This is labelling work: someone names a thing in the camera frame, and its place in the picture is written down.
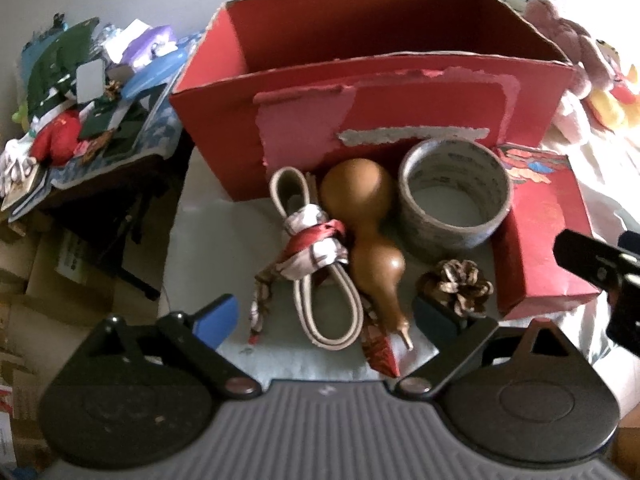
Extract dark side table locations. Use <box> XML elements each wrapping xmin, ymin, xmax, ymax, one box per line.
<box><xmin>45</xmin><ymin>150</ymin><xmax>193</xmax><ymax>302</ymax></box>

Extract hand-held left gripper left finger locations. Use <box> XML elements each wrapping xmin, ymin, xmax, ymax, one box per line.
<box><xmin>90</xmin><ymin>294</ymin><xmax>262</xmax><ymax>402</ymax></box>

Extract brown gourd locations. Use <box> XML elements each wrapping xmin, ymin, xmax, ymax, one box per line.
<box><xmin>320</xmin><ymin>158</ymin><xmax>416</xmax><ymax>351</ymax></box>

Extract beige belt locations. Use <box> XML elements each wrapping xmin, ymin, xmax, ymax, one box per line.
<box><xmin>269</xmin><ymin>166</ymin><xmax>365</xmax><ymax>351</ymax></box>

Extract grey card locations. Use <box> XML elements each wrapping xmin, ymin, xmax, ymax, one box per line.
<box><xmin>77</xmin><ymin>60</ymin><xmax>107</xmax><ymax>102</ymax></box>

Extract red printed gift box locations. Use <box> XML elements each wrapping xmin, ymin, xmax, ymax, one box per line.
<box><xmin>492</xmin><ymin>142</ymin><xmax>603</xmax><ymax>321</ymax></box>

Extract green cloth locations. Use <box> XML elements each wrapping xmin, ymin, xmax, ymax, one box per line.
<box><xmin>27</xmin><ymin>17</ymin><xmax>101</xmax><ymax>117</ymax></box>

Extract cardboard boxes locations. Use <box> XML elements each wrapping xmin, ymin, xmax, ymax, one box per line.
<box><xmin>0</xmin><ymin>220</ymin><xmax>168</xmax><ymax>466</ymax></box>

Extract small red paper piece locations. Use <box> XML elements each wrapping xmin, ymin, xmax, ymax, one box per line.
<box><xmin>361</xmin><ymin>317</ymin><xmax>404</xmax><ymax>378</ymax></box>

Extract brown pine cone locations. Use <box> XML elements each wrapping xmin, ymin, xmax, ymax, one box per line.
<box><xmin>417</xmin><ymin>259</ymin><xmax>495</xmax><ymax>319</ymax></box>

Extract red cardboard box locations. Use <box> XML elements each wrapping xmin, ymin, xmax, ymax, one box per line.
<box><xmin>170</xmin><ymin>0</ymin><xmax>576</xmax><ymax>203</ymax></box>

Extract yellow red plush toy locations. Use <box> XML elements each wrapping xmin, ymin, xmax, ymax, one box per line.
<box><xmin>585</xmin><ymin>40</ymin><xmax>640</xmax><ymax>132</ymax></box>

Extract pink plush toy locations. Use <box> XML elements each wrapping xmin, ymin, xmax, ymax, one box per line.
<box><xmin>522</xmin><ymin>0</ymin><xmax>601</xmax><ymax>101</ymax></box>

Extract purple tissue packet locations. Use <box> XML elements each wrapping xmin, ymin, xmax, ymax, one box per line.
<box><xmin>131</xmin><ymin>25</ymin><xmax>177</xmax><ymax>68</ymax></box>

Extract grey tape roll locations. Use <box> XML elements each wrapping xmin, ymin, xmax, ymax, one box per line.
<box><xmin>398</xmin><ymin>139</ymin><xmax>513</xmax><ymax>263</ymax></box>

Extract blue plastic lid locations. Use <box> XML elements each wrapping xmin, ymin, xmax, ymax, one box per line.
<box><xmin>120</xmin><ymin>47</ymin><xmax>189</xmax><ymax>102</ymax></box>

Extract white bed sheet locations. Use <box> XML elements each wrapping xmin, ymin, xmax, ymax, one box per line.
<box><xmin>545</xmin><ymin>95</ymin><xmax>640</xmax><ymax>366</ymax></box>

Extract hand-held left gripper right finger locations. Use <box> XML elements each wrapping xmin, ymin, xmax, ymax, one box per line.
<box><xmin>395</xmin><ymin>294</ymin><xmax>581</xmax><ymax>402</ymax></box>

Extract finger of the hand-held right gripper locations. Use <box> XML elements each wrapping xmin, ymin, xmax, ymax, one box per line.
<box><xmin>606</xmin><ymin>280</ymin><xmax>640</xmax><ymax>359</ymax></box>
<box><xmin>554</xmin><ymin>229</ymin><xmax>640</xmax><ymax>290</ymax></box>

